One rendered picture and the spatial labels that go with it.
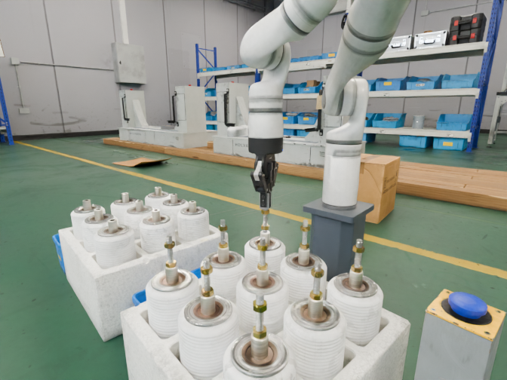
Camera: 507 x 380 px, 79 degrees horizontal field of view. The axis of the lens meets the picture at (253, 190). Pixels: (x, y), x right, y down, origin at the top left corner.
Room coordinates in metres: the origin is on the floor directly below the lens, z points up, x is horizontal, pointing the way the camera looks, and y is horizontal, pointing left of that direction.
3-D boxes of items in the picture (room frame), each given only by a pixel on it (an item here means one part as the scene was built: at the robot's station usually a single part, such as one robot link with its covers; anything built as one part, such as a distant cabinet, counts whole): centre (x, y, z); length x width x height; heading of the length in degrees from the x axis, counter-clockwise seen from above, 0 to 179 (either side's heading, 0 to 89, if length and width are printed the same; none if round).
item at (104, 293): (0.91, 0.35, 0.09); 0.39 x 0.39 x 0.18; 42
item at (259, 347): (0.33, -0.01, 0.26); 0.02 x 0.02 x 0.03
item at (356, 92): (0.81, -0.24, 0.54); 0.09 x 0.09 x 0.17; 88
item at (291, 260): (0.58, -0.10, 0.25); 0.08 x 0.08 x 0.01
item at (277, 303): (0.50, -0.02, 0.16); 0.10 x 0.10 x 0.18
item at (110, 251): (0.74, 0.36, 0.16); 0.10 x 0.10 x 0.18
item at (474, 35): (4.34, -2.74, 1.41); 0.42 x 0.35 x 0.17; 140
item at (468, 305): (0.33, -0.27, 0.32); 0.04 x 0.04 x 0.02
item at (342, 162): (0.81, -0.24, 0.39); 0.09 x 0.09 x 0.17; 49
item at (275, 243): (0.66, -0.03, 0.25); 0.08 x 0.08 x 0.01
